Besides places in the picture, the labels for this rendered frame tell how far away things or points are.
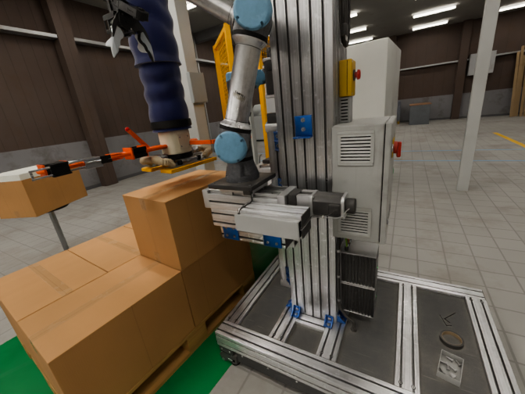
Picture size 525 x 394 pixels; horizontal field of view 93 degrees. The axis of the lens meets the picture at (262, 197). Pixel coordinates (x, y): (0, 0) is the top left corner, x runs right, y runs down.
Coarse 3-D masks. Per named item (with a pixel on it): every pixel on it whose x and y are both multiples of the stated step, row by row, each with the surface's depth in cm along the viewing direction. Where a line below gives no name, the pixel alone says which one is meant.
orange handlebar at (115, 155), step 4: (192, 140) 153; (196, 140) 142; (200, 140) 140; (204, 140) 138; (208, 140) 136; (212, 140) 135; (192, 144) 144; (196, 144) 142; (200, 144) 140; (204, 144) 139; (148, 148) 131; (152, 148) 132; (156, 148) 134; (160, 148) 136; (164, 148) 138; (116, 152) 120; (120, 152) 119; (124, 152) 121; (128, 152) 122; (112, 156) 116; (116, 156) 118; (120, 156) 119; (124, 156) 121; (112, 160) 116; (72, 164) 104; (76, 164) 105; (80, 164) 106; (84, 164) 107; (72, 168) 104; (36, 172) 97; (40, 172) 96; (44, 172) 97
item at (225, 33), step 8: (224, 24) 226; (224, 32) 230; (216, 40) 274; (216, 48) 292; (224, 48) 255; (232, 48) 233; (216, 56) 298; (232, 56) 235; (216, 64) 300; (224, 64) 270; (232, 64) 237; (216, 72) 305; (224, 80) 285; (224, 96) 313; (224, 104) 314; (224, 112) 318
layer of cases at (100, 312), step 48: (96, 240) 184; (0, 288) 137; (48, 288) 132; (96, 288) 128; (144, 288) 124; (192, 288) 143; (48, 336) 101; (96, 336) 102; (144, 336) 120; (96, 384) 104
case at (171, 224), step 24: (144, 192) 143; (168, 192) 137; (192, 192) 136; (144, 216) 137; (168, 216) 124; (192, 216) 137; (144, 240) 147; (168, 240) 132; (192, 240) 139; (216, 240) 155; (168, 264) 141
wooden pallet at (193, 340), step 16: (240, 288) 187; (224, 304) 180; (208, 320) 168; (192, 336) 146; (208, 336) 158; (176, 352) 147; (192, 352) 148; (160, 368) 139; (176, 368) 138; (48, 384) 131; (144, 384) 131; (160, 384) 131
